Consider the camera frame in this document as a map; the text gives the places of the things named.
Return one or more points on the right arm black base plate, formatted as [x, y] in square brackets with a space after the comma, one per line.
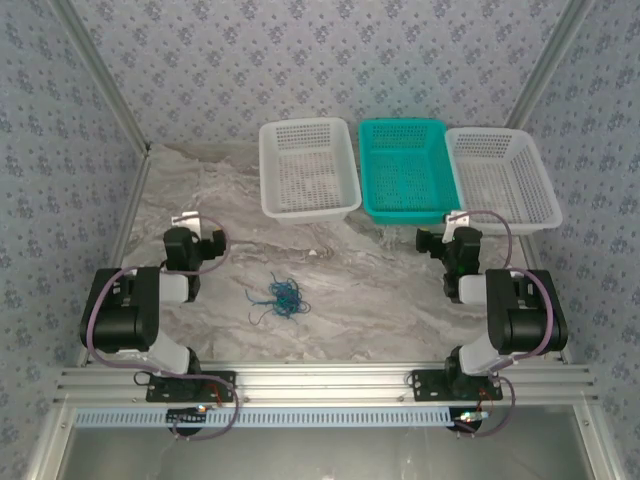
[425, 385]

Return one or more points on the white plastic basket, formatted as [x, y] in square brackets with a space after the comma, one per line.
[310, 215]
[500, 170]

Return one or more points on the aluminium frame cross rail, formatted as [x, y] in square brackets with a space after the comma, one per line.
[325, 382]

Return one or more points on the teal plastic basket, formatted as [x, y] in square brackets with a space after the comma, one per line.
[400, 215]

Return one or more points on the white connector block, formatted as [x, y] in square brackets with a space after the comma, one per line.
[189, 220]

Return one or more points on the grey sheet metal panel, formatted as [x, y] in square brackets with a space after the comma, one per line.
[325, 455]

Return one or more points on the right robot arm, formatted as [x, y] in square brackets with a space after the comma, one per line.
[525, 320]

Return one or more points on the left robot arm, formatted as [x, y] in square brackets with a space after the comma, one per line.
[125, 310]

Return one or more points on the aluminium frame post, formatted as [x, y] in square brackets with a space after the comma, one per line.
[105, 75]
[550, 60]

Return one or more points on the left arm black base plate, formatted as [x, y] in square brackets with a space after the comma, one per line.
[227, 377]

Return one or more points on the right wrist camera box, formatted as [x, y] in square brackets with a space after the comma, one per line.
[455, 222]

